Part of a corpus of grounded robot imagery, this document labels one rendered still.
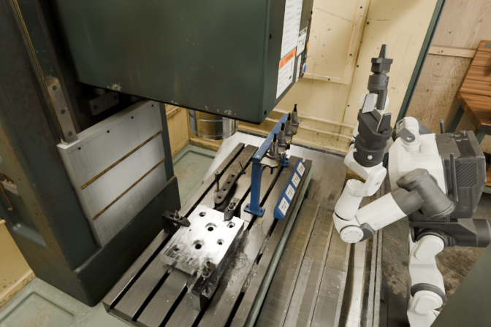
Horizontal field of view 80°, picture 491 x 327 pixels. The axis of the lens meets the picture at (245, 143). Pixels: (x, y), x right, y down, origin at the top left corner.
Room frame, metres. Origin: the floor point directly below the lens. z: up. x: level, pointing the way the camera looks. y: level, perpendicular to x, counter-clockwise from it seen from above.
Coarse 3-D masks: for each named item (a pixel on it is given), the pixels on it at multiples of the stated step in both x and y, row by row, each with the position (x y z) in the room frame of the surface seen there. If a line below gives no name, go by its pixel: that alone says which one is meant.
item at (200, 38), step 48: (96, 0) 0.82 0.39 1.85; (144, 0) 0.76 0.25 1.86; (192, 0) 0.71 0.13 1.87; (240, 0) 0.67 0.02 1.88; (96, 48) 0.84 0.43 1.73; (144, 48) 0.77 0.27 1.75; (192, 48) 0.72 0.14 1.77; (240, 48) 0.67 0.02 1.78; (144, 96) 0.79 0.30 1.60; (192, 96) 0.72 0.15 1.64; (240, 96) 0.67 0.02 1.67
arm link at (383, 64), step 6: (372, 60) 1.33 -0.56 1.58; (378, 60) 1.31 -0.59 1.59; (384, 60) 1.32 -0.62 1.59; (390, 60) 1.34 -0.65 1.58; (372, 66) 1.33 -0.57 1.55; (378, 66) 1.31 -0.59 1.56; (384, 66) 1.32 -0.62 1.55; (372, 72) 1.35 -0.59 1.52; (378, 72) 1.31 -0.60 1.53; (384, 72) 1.31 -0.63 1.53; (372, 78) 1.31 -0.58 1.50; (378, 78) 1.29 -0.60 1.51; (384, 78) 1.29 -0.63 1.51; (372, 84) 1.30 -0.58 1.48; (378, 84) 1.28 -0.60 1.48; (384, 84) 1.28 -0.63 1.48
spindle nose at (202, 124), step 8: (192, 112) 0.78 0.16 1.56; (200, 112) 0.76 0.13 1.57; (192, 120) 0.79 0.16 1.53; (200, 120) 0.76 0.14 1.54; (208, 120) 0.76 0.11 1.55; (216, 120) 0.76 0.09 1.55; (224, 120) 0.77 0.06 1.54; (232, 120) 0.79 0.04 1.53; (192, 128) 0.79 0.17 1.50; (200, 128) 0.76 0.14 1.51; (208, 128) 0.76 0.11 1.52; (216, 128) 0.76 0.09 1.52; (224, 128) 0.77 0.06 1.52; (232, 128) 0.79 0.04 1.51; (200, 136) 0.77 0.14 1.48; (208, 136) 0.76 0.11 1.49; (216, 136) 0.76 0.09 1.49; (224, 136) 0.77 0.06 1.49
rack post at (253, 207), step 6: (252, 162) 1.04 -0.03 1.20; (252, 168) 1.04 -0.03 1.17; (258, 168) 1.02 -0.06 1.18; (252, 174) 1.03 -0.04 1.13; (258, 174) 1.02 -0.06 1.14; (252, 180) 1.03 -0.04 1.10; (258, 180) 1.02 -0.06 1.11; (252, 186) 1.03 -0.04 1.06; (258, 186) 1.02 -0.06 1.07; (252, 192) 1.03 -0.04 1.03; (258, 192) 1.02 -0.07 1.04; (252, 198) 1.03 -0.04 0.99; (258, 198) 1.03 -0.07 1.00; (246, 204) 1.07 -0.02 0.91; (252, 204) 1.03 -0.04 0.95; (258, 204) 1.03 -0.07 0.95; (246, 210) 1.03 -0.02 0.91; (252, 210) 1.03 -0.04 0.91; (258, 210) 1.03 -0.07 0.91; (264, 210) 1.04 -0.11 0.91
